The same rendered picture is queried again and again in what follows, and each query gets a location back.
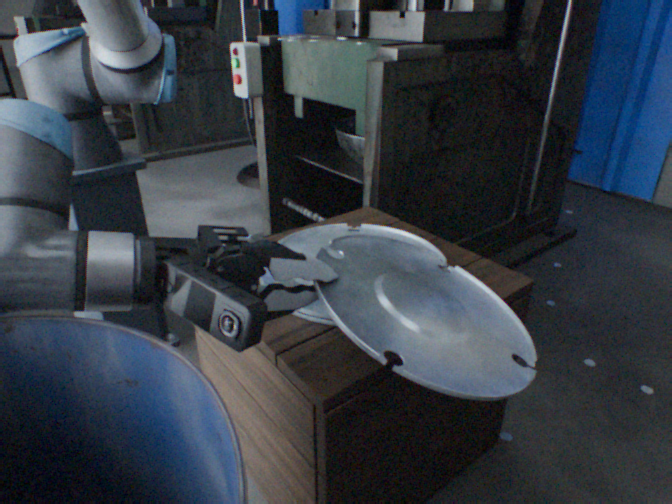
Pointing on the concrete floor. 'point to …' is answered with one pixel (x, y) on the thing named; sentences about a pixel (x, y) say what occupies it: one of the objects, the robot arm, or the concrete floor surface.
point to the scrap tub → (110, 418)
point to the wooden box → (353, 402)
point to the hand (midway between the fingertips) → (329, 283)
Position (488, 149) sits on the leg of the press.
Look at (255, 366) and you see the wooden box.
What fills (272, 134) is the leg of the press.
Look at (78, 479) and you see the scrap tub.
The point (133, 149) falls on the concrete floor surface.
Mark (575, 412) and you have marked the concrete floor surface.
